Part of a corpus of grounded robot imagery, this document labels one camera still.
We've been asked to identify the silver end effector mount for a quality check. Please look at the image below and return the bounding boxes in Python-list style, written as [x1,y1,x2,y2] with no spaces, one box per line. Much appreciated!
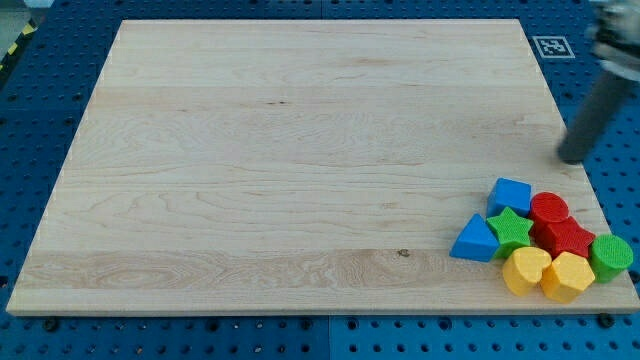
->
[588,0,639,82]

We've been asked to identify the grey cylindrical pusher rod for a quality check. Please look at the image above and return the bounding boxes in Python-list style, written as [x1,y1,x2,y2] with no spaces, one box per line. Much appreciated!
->
[556,70,636,164]

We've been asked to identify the red cylinder block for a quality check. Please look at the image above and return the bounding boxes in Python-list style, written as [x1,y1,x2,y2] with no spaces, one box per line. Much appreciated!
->
[528,192,570,236]

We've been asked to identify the blue cube block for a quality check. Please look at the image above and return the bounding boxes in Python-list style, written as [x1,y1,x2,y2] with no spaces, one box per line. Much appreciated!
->
[486,178,532,217]

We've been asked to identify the white fiducial marker tag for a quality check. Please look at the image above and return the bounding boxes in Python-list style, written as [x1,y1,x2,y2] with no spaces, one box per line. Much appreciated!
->
[532,36,575,59]

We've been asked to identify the red star block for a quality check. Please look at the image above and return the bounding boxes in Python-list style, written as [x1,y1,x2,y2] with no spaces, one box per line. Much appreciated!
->
[534,217,596,259]

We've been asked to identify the green cylinder block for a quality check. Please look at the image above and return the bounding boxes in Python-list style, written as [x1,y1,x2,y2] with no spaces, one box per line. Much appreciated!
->
[589,234,634,283]

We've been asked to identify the green star block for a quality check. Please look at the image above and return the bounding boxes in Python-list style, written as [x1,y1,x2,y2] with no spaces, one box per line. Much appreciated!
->
[486,207,534,259]

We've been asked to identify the yellow hexagon block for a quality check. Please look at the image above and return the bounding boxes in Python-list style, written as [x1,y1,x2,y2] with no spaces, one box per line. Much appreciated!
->
[540,252,595,304]

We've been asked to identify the yellow heart block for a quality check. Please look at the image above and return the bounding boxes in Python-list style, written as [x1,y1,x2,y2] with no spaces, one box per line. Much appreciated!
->
[502,247,552,296]

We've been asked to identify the blue triangle block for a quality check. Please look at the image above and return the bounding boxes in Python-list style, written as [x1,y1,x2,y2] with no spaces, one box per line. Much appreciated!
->
[449,213,499,262]

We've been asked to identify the light wooden board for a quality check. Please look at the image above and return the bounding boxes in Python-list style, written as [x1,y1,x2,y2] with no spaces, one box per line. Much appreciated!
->
[7,19,639,317]

